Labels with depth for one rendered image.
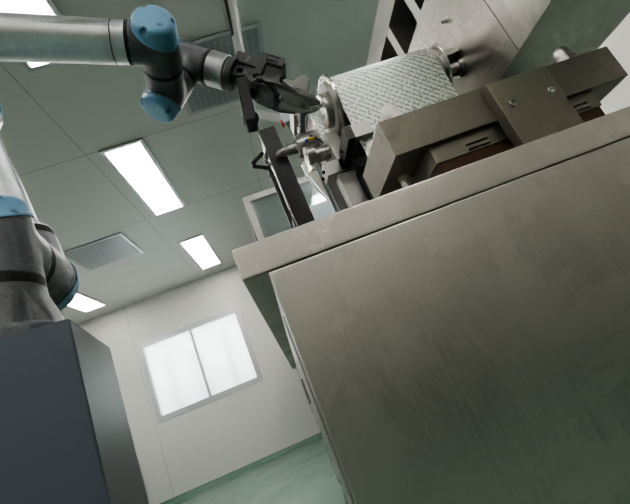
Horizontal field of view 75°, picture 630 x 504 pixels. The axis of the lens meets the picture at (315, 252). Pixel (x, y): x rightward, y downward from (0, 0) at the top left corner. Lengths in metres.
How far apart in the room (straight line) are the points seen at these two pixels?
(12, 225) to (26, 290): 0.10
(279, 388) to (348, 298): 5.83
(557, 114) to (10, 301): 0.76
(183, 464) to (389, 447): 6.14
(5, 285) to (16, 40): 0.44
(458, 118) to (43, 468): 0.66
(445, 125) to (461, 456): 0.43
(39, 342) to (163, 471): 6.12
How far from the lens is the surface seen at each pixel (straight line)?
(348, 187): 0.88
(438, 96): 0.94
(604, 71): 0.82
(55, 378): 0.54
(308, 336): 0.45
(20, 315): 0.62
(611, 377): 0.55
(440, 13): 1.14
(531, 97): 0.70
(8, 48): 0.91
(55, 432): 0.53
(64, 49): 0.89
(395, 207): 0.50
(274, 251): 0.47
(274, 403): 6.28
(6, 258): 0.65
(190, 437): 6.49
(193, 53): 1.00
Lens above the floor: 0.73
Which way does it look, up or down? 16 degrees up
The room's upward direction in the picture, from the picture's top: 23 degrees counter-clockwise
